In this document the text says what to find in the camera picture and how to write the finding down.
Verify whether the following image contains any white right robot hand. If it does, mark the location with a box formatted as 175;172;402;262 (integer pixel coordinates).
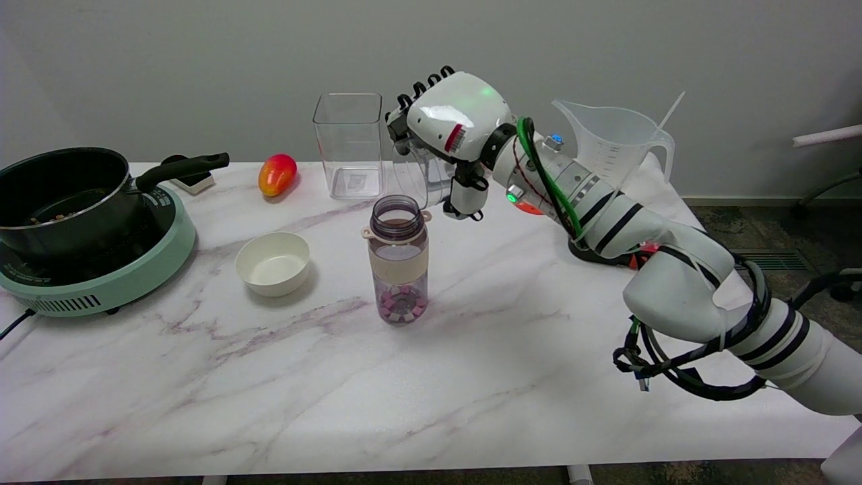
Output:
385;66;516;222

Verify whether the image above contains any small clear measuring cup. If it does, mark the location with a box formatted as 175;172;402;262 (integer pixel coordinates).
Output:
393;138;456;210

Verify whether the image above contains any large translucent measuring jug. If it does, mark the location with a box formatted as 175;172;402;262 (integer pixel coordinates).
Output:
552;99;675;196

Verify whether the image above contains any clear bottle with beige band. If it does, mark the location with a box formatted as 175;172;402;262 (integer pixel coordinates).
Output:
362;195;432;326

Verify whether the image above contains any clear square plastic container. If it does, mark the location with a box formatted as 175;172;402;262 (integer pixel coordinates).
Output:
312;93;385;201

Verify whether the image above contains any red yellow mango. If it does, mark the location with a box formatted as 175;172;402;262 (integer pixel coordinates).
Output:
258;154;298;197

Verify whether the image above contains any black device with red label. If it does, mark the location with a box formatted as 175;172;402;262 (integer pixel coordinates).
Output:
569;237;659;271

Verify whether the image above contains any white bowl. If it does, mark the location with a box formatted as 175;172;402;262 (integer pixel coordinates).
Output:
235;232;311;298

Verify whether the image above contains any small white black device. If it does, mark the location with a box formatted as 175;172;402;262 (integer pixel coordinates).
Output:
162;155;216;196

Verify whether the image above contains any floor vent grille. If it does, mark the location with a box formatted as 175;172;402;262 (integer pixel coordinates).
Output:
731;248;820;272

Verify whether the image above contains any white chair armrest tube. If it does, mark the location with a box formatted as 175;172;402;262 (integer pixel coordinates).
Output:
793;125;862;148

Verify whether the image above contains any dark chair base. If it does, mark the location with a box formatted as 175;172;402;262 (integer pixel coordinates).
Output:
791;168;862;302

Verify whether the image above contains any mint green induction cooker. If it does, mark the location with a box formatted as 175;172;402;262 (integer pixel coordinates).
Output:
0;182;197;317

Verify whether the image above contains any green robot cable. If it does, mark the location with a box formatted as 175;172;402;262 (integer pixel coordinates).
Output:
516;117;584;238

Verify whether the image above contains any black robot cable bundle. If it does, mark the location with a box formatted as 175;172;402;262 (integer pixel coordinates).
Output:
612;259;862;402

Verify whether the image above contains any black pot with handle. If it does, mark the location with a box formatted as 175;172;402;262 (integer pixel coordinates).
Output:
0;147;230;260

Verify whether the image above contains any black cooker power cord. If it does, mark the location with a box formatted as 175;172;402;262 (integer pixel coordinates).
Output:
0;309;34;341

